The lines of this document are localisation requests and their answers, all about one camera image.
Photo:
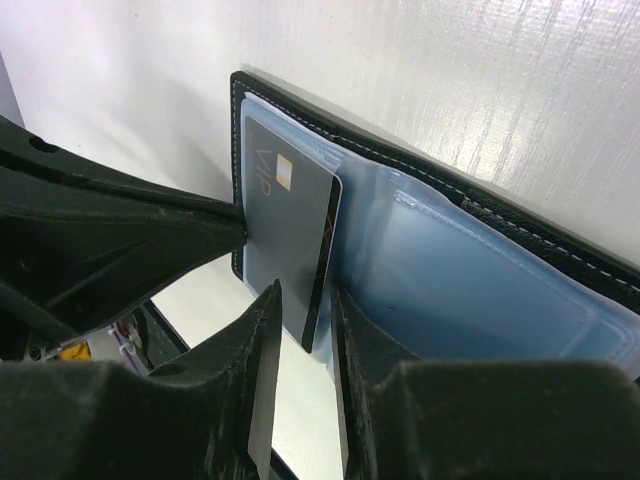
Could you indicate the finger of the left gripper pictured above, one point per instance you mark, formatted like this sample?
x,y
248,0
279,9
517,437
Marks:
x,y
83,244

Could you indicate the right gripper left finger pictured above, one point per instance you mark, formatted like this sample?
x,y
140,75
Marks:
x,y
207,414

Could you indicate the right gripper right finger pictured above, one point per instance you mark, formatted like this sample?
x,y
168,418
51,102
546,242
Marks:
x,y
402,417

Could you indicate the black leather card holder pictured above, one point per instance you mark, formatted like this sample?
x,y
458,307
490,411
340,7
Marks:
x,y
579,259

